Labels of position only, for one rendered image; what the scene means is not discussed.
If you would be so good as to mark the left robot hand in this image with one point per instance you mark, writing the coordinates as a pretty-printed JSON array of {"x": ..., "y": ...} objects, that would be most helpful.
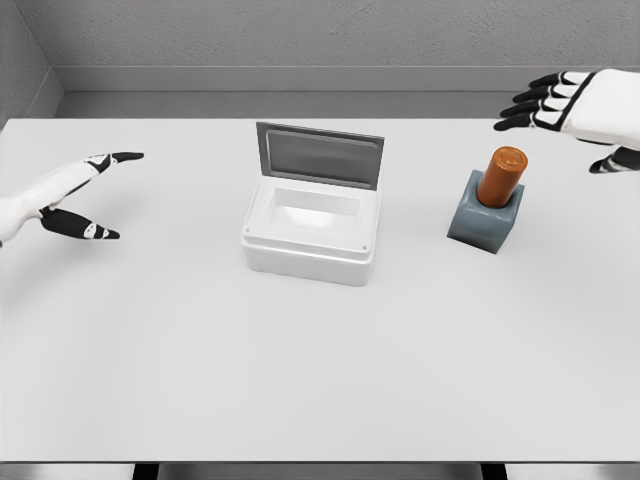
[{"x": 55, "y": 185}]

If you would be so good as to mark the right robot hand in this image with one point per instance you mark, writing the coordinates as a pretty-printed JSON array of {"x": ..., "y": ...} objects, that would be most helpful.
[{"x": 605, "y": 107}]

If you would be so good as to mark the orange-brown cylinder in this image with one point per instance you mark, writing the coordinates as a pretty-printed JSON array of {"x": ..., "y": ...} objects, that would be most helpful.
[{"x": 501, "y": 175}]

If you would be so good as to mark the grey-blue square holder block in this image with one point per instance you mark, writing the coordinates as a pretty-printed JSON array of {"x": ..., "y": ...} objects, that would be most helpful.
[{"x": 482, "y": 220}]

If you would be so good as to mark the white box with grey lid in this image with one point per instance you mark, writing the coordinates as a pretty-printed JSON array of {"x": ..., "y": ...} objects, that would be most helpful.
[{"x": 312, "y": 207}]

